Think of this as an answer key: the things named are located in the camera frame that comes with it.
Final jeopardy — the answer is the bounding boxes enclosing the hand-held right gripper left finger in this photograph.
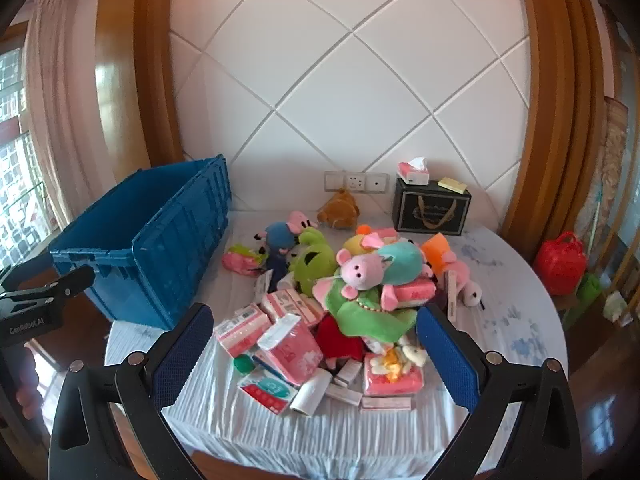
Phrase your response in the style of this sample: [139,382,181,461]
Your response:
[48,302,215,480]

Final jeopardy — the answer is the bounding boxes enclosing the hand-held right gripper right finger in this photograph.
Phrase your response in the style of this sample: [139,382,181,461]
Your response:
[415,304,583,480]

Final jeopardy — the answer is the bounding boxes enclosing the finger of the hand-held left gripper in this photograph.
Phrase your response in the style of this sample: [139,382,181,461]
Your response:
[47,266,96,297]

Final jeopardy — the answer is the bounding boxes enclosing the small yellow white plush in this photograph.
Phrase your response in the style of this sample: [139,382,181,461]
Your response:
[382,345,428,378]

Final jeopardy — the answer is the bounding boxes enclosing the blue plastic crate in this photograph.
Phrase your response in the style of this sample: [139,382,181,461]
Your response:
[48,155,233,331]

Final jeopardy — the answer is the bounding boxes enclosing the teal pink pig plush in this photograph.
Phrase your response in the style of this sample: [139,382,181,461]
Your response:
[375,240,433,286]

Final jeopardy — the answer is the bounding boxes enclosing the pink flowered tissue pack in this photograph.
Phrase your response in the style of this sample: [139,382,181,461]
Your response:
[380,280,437,308]
[257,312,325,387]

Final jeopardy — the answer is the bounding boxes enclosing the white paper roll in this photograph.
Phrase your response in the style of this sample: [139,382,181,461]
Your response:
[289,367,333,418]

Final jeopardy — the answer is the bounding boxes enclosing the white blue floral tablecloth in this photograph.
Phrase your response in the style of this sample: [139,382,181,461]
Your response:
[104,207,553,466]

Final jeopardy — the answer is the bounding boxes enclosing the pink white tissue pack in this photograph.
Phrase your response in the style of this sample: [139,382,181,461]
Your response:
[214,304,273,358]
[261,287,326,328]

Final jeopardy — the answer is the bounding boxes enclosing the white long narrow box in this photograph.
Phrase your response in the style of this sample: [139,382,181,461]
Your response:
[445,270,458,326]

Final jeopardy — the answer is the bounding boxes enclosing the white dog plush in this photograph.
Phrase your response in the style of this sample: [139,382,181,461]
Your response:
[460,280,487,309]

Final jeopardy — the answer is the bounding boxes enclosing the pink white flat carton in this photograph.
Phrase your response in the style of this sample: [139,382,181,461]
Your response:
[361,396,413,412]

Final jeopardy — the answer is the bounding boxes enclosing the red white green box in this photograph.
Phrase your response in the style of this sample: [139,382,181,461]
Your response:
[236,370,299,416]

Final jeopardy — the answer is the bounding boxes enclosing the small white carton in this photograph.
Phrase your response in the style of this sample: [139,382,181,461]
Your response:
[334,360,362,387]

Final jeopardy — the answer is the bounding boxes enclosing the orange dress pig plush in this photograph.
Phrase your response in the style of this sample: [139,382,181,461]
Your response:
[420,232,471,286]

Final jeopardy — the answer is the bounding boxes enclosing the pink green small toy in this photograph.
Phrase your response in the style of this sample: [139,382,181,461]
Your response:
[222,242,268,275]

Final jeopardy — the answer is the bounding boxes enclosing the red dress pig plush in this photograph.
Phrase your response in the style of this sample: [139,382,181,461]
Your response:
[315,312,366,371]

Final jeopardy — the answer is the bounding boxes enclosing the green dress pig plush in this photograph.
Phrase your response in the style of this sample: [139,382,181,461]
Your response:
[312,247,418,351]

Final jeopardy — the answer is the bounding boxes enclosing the window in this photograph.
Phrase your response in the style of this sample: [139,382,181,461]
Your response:
[0,45,51,261]

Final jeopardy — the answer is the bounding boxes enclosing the red plastic basket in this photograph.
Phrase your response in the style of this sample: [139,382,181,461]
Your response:
[532,231,588,297]

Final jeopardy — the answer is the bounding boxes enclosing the yellow orange plush toy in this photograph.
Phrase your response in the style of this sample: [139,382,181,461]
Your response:
[342,224,396,256]

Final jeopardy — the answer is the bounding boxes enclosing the blue dress pig plush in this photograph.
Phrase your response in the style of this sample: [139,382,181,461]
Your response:
[252,210,318,291]

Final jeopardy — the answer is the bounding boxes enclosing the black gift bag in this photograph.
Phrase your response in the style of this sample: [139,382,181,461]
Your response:
[392,176,472,237]

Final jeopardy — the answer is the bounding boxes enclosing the green plastic watering can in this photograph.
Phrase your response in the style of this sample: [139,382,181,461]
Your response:
[575,272,603,311]

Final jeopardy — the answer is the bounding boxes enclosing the green frog plush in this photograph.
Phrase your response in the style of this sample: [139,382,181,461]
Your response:
[290,227,338,296]

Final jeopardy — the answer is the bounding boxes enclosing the beige curtain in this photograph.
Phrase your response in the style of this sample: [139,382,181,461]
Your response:
[22,0,118,233]

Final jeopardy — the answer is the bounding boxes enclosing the white green pouch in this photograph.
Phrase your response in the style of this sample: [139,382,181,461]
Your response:
[602,291,628,323]

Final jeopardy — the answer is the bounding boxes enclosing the brown bear plush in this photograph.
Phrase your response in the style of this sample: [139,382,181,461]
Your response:
[317,188,362,231]

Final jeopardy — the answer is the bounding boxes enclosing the pink tissue box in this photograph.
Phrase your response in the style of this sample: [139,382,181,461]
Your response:
[396,156,431,186]

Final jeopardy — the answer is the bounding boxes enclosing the glass display cabinet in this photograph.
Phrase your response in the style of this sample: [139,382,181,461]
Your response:
[575,5,640,331]

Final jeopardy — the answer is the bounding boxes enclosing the white wall socket panel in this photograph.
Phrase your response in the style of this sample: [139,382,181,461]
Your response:
[324,170,390,194]

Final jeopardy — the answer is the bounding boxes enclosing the wooden wall pillar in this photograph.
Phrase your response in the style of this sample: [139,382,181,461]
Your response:
[500,0,608,261]
[95,0,186,171]

